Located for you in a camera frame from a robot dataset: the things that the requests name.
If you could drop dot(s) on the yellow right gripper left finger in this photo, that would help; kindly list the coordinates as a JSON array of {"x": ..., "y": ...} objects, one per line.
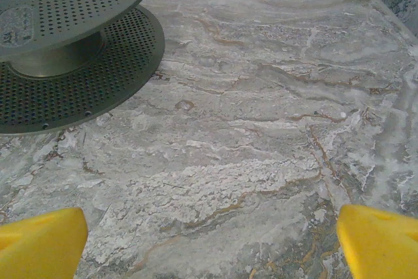
[{"x": 39, "y": 246}]

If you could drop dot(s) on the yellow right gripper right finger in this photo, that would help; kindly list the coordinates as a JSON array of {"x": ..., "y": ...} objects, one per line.
[{"x": 379, "y": 246}]

